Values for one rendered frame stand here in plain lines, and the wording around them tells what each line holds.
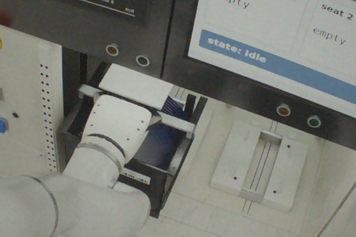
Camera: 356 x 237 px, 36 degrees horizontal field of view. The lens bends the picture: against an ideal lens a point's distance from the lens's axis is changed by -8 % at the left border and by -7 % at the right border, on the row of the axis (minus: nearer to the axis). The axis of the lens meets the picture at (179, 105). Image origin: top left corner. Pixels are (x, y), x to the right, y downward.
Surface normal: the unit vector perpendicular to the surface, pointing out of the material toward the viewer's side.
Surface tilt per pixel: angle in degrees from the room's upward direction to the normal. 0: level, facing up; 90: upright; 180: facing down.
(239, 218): 0
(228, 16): 90
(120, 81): 1
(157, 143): 89
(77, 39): 90
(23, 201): 57
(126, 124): 5
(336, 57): 90
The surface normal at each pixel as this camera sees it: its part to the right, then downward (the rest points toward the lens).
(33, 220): 0.99, -0.05
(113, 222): 0.61, 0.24
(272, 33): -0.33, 0.70
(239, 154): 0.13, -0.63
